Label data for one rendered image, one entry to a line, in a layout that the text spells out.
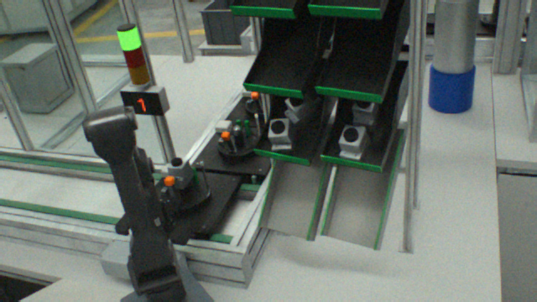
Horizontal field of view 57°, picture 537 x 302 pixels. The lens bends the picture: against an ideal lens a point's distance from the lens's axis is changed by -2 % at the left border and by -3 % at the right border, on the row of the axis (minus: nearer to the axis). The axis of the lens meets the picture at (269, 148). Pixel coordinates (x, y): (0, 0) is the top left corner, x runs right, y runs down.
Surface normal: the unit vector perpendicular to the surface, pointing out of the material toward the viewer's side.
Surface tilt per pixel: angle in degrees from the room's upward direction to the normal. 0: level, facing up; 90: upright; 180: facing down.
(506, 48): 90
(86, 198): 0
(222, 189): 0
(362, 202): 45
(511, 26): 90
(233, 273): 90
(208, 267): 90
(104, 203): 0
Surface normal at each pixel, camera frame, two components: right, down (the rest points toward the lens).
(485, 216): -0.12, -0.83
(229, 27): -0.32, 0.56
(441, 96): -0.61, 0.50
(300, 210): -0.42, -0.21
